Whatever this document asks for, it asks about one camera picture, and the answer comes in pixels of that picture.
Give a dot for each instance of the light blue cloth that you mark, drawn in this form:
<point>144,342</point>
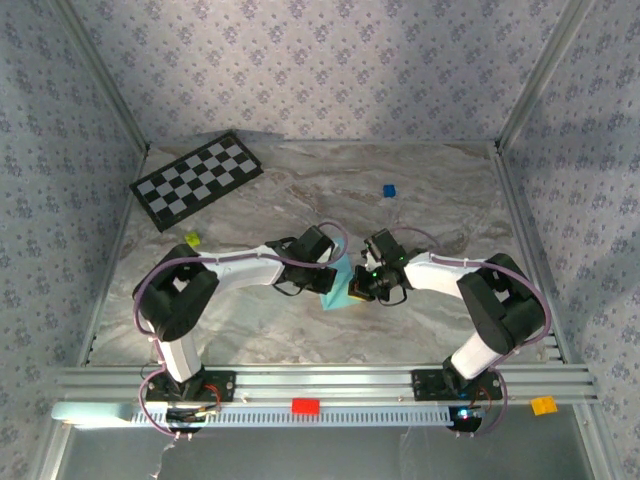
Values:
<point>337,299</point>

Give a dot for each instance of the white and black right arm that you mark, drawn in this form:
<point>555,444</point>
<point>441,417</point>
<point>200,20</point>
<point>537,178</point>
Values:
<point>435,275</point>

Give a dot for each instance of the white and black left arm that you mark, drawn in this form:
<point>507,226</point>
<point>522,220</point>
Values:
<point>240,272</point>

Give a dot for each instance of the blue toy brick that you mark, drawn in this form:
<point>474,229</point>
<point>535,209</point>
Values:
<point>389,190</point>

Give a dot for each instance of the lime green toy brick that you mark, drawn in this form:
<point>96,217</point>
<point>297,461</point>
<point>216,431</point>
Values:
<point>192,239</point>

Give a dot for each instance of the red toy brick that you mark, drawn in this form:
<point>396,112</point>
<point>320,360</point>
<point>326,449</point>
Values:
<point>305,405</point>

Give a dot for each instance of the black and white chessboard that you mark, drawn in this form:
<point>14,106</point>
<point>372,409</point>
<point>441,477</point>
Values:
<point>195,180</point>

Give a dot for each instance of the orange toy brick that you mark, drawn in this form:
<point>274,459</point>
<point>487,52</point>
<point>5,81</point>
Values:
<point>544,405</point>

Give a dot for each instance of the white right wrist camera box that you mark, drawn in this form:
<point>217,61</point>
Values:
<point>367,257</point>

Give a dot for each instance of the aluminium mounting rail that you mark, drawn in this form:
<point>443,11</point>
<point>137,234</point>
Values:
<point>325,382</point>

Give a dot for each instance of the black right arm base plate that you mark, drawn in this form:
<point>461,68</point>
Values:
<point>425,385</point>

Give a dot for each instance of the aluminium side rail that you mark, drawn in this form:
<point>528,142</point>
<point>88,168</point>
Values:
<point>527,250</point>
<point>115,250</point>

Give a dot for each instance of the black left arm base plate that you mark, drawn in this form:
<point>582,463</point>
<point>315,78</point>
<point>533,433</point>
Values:
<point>225,385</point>

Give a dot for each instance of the aluminium frame post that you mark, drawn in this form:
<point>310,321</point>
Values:
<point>541,75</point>
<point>103,75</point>

